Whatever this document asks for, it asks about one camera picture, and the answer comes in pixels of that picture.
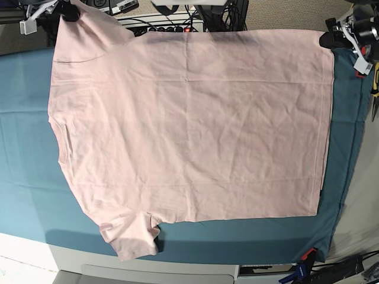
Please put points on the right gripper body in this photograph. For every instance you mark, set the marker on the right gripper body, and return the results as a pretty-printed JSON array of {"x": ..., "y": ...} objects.
[{"x": 68, "y": 11}]

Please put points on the blue spring clamp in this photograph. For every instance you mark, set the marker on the blue spring clamp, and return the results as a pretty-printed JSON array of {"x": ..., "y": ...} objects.
[{"x": 301, "y": 272}]

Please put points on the teal table cloth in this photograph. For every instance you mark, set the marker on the teal table cloth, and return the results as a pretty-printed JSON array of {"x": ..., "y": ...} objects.
[{"x": 37, "y": 204}]

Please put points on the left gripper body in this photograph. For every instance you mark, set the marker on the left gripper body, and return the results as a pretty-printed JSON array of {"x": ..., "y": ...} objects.
[{"x": 334, "y": 38}]

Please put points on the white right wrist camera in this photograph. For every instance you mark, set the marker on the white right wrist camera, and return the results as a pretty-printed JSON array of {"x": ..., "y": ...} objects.
[{"x": 28, "y": 26}]

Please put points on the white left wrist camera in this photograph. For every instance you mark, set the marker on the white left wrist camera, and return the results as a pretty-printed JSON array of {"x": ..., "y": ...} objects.
[{"x": 362, "y": 66}]

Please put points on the pink T-shirt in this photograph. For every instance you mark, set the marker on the pink T-shirt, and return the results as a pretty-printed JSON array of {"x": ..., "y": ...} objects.
[{"x": 173, "y": 127}]

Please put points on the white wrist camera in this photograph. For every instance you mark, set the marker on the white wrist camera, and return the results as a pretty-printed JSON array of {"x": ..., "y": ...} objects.
[
  {"x": 28, "y": 26},
  {"x": 362, "y": 66}
]

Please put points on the yellow handled pliers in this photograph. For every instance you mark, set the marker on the yellow handled pliers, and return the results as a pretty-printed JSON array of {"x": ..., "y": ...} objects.
[{"x": 374, "y": 92}]

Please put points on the white power strip red switch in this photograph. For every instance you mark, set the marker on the white power strip red switch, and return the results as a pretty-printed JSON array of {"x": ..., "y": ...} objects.
[{"x": 159, "y": 23}]

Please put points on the red black clamp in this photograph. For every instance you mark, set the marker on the red black clamp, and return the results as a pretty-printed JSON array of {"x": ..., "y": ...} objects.
[{"x": 305, "y": 256}]

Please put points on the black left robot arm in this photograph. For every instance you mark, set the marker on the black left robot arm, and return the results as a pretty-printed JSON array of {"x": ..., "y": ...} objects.
[{"x": 364, "y": 31}]

